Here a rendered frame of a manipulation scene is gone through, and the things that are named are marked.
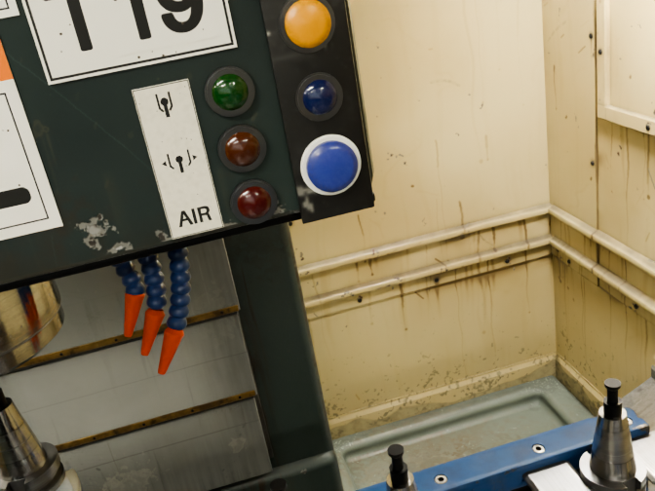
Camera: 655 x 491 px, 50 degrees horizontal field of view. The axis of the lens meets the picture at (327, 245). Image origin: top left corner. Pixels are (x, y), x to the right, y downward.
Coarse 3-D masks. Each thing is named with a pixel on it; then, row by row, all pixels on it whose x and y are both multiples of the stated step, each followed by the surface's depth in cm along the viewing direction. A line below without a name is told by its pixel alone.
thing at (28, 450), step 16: (0, 416) 63; (16, 416) 64; (0, 432) 63; (16, 432) 64; (32, 432) 66; (0, 448) 63; (16, 448) 64; (32, 448) 65; (0, 464) 64; (16, 464) 64; (32, 464) 65
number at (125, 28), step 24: (120, 0) 35; (144, 0) 36; (168, 0) 36; (192, 0) 36; (120, 24) 36; (144, 24) 36; (168, 24) 36; (192, 24) 37; (216, 24) 37; (120, 48) 36; (144, 48) 36
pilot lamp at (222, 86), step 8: (216, 80) 38; (224, 80) 38; (232, 80) 38; (240, 80) 38; (216, 88) 38; (224, 88) 38; (232, 88) 38; (240, 88) 38; (216, 96) 38; (224, 96) 38; (232, 96) 38; (240, 96) 38; (224, 104) 38; (232, 104) 38; (240, 104) 38
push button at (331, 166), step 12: (324, 144) 40; (336, 144) 40; (312, 156) 40; (324, 156) 40; (336, 156) 40; (348, 156) 40; (312, 168) 40; (324, 168) 40; (336, 168) 40; (348, 168) 41; (312, 180) 41; (324, 180) 41; (336, 180) 41; (348, 180) 41
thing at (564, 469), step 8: (552, 464) 75; (560, 464) 74; (568, 464) 74; (528, 472) 74; (536, 472) 74; (544, 472) 74; (552, 472) 74; (560, 472) 73; (568, 472) 73; (576, 472) 73; (528, 480) 73; (536, 480) 73; (544, 480) 73; (552, 480) 73; (560, 480) 72; (568, 480) 72; (576, 480) 72; (536, 488) 72; (544, 488) 72; (552, 488) 72; (560, 488) 71; (568, 488) 71; (576, 488) 71; (584, 488) 71
